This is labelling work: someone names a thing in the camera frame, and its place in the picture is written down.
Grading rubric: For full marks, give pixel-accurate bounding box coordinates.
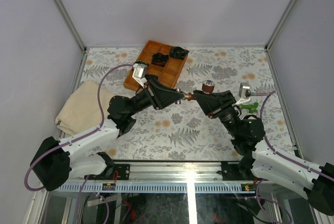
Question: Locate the white slotted cable duct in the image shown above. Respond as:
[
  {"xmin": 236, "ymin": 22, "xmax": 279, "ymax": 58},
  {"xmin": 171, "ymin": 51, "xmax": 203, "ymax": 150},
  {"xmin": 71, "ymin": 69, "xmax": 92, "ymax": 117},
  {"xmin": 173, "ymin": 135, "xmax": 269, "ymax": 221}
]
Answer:
[{"xmin": 57, "ymin": 182, "xmax": 254, "ymax": 194}]

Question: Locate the brown water faucet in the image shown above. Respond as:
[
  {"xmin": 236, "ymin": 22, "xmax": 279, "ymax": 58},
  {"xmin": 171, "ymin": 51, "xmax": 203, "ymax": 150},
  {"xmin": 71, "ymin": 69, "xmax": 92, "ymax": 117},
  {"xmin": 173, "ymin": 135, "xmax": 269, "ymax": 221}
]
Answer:
[{"xmin": 185, "ymin": 80, "xmax": 215, "ymax": 101}]

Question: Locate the beige folded cloth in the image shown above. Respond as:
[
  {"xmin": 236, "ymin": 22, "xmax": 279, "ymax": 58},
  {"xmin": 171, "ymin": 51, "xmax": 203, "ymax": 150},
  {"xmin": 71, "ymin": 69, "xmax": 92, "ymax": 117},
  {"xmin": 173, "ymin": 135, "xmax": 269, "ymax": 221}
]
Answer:
[{"xmin": 55, "ymin": 80, "xmax": 114, "ymax": 135}]

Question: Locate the black rolled strap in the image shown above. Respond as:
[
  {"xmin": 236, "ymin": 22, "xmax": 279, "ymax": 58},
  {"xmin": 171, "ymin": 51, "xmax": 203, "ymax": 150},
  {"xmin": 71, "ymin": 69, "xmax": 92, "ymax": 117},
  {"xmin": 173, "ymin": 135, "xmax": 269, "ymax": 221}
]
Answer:
[
  {"xmin": 151, "ymin": 52, "xmax": 170, "ymax": 66},
  {"xmin": 169, "ymin": 46, "xmax": 189, "ymax": 60}
]

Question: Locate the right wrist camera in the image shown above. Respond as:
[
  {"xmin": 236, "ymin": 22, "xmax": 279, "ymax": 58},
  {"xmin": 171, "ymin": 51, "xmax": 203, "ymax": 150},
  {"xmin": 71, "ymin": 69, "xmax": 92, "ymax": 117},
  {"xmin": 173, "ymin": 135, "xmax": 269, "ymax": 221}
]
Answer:
[{"xmin": 235, "ymin": 82, "xmax": 251, "ymax": 105}]

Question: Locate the orange wooden compartment tray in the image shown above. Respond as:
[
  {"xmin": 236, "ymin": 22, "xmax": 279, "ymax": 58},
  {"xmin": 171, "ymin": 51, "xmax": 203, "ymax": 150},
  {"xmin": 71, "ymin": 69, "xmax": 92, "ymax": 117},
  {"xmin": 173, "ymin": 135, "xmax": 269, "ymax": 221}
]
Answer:
[{"xmin": 136, "ymin": 40, "xmax": 189, "ymax": 88}]

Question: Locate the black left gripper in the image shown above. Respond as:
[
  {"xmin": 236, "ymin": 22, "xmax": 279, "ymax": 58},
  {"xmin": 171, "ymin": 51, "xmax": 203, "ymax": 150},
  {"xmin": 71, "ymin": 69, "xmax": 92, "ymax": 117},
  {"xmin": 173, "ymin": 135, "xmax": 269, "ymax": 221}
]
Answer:
[{"xmin": 128, "ymin": 78, "xmax": 186, "ymax": 118}]

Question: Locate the black rolled strap top right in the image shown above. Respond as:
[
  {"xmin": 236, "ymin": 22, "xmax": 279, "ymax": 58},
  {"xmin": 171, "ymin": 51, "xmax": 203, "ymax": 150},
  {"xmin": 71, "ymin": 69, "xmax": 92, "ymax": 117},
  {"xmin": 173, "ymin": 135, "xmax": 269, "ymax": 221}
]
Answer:
[{"xmin": 169, "ymin": 46, "xmax": 189, "ymax": 60}]

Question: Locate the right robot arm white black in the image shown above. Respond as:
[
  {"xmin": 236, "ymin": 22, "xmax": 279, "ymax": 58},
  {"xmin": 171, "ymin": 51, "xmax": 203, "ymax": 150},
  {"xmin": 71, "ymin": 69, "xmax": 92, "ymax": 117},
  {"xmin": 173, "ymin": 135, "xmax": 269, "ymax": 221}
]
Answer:
[{"xmin": 193, "ymin": 90, "xmax": 333, "ymax": 216}]

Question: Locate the green water faucet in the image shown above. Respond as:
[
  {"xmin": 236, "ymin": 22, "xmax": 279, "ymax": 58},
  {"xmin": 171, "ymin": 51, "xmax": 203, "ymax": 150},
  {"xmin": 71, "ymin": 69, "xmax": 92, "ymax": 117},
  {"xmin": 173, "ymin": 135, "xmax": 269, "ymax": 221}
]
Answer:
[{"xmin": 240, "ymin": 102, "xmax": 259, "ymax": 112}]

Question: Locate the black rolled strap upper middle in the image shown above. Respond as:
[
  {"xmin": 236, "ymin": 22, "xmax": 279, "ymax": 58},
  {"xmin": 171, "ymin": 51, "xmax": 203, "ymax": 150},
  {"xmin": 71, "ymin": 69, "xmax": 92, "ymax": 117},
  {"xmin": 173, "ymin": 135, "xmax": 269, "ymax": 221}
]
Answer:
[{"xmin": 151, "ymin": 52, "xmax": 170, "ymax": 66}]

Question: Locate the chrome threaded pipe nipple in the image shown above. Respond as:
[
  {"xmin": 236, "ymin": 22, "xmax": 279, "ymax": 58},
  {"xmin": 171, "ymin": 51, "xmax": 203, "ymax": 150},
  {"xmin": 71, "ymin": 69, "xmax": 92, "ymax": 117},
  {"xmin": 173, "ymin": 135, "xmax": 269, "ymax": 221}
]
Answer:
[{"xmin": 175, "ymin": 88, "xmax": 188, "ymax": 105}]

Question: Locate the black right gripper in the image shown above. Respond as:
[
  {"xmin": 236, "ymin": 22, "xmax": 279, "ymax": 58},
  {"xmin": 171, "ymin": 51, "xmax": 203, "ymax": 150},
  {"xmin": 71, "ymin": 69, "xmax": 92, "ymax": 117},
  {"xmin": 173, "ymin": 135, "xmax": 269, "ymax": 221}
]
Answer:
[{"xmin": 191, "ymin": 90, "xmax": 240, "ymax": 138}]

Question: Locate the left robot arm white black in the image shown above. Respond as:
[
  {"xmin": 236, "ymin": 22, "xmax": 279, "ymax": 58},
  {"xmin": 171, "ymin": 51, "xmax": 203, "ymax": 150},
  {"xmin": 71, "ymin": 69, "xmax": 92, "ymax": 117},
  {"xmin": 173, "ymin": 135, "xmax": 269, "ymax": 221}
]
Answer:
[{"xmin": 28, "ymin": 75, "xmax": 185, "ymax": 191}]

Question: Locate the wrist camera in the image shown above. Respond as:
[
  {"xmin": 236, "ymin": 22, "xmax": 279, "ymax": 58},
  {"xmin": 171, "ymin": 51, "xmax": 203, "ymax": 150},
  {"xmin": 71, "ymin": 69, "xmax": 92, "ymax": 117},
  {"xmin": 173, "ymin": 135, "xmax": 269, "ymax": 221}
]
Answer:
[
  {"xmin": 132, "ymin": 61, "xmax": 149, "ymax": 88},
  {"xmin": 235, "ymin": 82, "xmax": 251, "ymax": 105}
]

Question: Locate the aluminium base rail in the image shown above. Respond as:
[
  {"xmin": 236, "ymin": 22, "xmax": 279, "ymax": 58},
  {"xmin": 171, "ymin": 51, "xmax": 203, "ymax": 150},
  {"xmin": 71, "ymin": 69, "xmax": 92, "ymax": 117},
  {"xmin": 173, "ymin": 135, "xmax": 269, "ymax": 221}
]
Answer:
[{"xmin": 62, "ymin": 160, "xmax": 261, "ymax": 183}]

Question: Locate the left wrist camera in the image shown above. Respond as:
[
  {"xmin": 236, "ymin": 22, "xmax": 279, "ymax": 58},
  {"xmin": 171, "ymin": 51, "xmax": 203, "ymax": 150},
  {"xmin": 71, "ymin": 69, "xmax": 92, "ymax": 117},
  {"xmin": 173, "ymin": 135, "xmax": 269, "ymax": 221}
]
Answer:
[{"xmin": 132, "ymin": 61, "xmax": 149, "ymax": 88}]

